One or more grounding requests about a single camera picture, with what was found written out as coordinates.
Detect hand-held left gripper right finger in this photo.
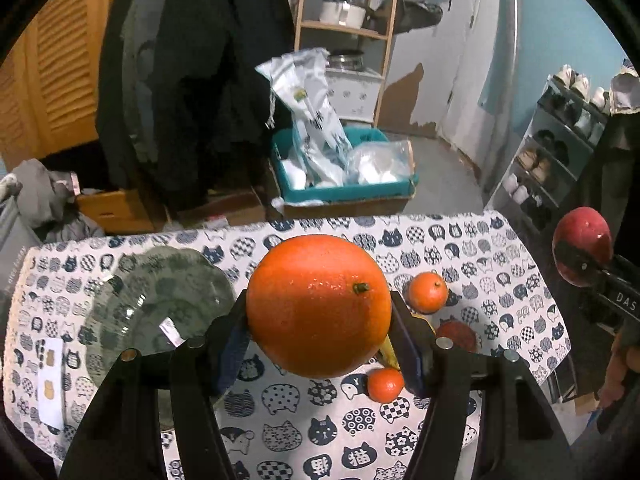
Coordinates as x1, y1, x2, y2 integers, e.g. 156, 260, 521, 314
390, 290, 581, 480

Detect wooden louvered door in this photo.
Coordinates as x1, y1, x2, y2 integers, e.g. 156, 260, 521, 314
0, 0, 109, 162

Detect glass plate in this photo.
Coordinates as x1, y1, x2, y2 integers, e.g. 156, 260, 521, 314
82, 246, 239, 432

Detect flat cardboard box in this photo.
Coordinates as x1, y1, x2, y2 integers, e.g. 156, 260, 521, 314
76, 186, 267, 235

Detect person's right hand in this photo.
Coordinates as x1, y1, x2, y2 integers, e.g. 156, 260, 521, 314
597, 330, 640, 411

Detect white phone with stickers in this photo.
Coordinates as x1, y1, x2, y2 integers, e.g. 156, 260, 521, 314
37, 337, 67, 432

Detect yellow banana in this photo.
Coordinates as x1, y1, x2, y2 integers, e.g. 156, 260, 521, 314
376, 313, 436, 372

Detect clear plastic bag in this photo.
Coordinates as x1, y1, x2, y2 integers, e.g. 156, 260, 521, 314
347, 140, 414, 186

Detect grey clothing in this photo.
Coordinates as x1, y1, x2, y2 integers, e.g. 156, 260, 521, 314
0, 159, 105, 244

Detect white printed plastic bag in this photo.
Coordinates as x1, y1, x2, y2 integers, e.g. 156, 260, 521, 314
255, 48, 354, 187

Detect red apple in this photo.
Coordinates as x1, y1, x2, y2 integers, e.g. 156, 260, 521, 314
435, 321, 479, 354
552, 207, 614, 288

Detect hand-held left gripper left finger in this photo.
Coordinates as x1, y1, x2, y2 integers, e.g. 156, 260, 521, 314
59, 290, 252, 480

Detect white printed box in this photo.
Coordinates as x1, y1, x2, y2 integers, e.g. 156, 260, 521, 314
325, 67, 384, 124

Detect wooden shelf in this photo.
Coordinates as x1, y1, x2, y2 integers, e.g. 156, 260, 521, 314
292, 0, 402, 129

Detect white pot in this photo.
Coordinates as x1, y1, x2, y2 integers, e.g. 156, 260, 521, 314
320, 0, 372, 29

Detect large orange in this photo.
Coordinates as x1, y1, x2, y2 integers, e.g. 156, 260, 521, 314
246, 234, 393, 380

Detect rows of shoes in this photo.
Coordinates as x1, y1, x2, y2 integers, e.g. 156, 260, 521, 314
502, 64, 613, 228

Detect cat print tablecloth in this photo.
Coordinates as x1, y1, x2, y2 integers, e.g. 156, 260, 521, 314
2, 211, 574, 480

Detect metal pot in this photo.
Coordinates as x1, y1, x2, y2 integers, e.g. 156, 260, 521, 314
327, 50, 366, 72

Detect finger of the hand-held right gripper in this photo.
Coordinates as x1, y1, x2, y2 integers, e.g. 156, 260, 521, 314
554, 238, 617, 287

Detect small tangerine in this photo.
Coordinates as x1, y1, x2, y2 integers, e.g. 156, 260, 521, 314
408, 271, 449, 315
367, 367, 405, 403

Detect metal shoe rack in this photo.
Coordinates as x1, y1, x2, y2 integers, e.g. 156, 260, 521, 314
492, 75, 617, 235

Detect black coat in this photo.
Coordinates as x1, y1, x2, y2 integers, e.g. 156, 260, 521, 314
95, 0, 297, 211

